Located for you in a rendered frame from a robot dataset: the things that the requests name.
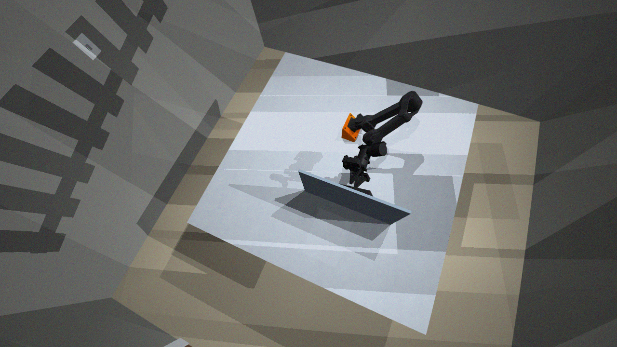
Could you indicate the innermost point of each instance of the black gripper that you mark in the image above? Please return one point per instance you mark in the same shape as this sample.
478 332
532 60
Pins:
359 165

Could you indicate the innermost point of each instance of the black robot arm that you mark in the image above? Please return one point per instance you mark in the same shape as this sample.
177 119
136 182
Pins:
409 102

